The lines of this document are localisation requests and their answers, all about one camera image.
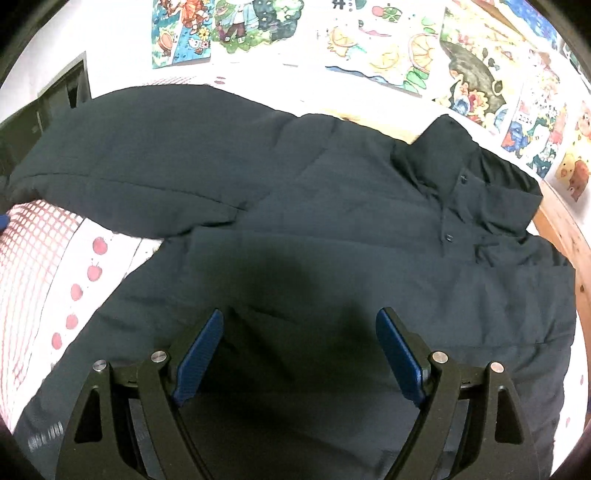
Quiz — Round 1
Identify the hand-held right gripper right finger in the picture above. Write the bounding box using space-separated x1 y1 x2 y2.
375 307 541 480

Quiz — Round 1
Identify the wooden bed frame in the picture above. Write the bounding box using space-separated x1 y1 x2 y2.
355 115 591 324

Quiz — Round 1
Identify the dark cabinet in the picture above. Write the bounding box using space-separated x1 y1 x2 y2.
0 51 89 178

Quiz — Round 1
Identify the dark hedgehog sunflower wall poster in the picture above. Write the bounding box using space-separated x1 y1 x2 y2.
433 7 563 136

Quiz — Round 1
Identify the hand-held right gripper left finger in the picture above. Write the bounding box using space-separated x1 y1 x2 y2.
54 308 225 480

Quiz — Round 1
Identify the orange slices wall poster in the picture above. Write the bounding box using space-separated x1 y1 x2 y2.
318 0 445 97

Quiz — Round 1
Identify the blue girl cartoon wall poster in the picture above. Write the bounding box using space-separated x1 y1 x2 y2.
152 0 214 70

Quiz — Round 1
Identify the yellow and blue wall poster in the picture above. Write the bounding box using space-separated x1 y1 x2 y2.
496 0 561 52

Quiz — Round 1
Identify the pink apple-print bedsheet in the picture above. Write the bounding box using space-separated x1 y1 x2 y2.
0 74 583 467

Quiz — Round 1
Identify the dark padded jacket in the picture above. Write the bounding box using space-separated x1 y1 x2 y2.
7 84 578 480

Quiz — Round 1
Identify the blond figure green wall poster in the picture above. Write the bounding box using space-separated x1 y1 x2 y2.
212 0 306 55

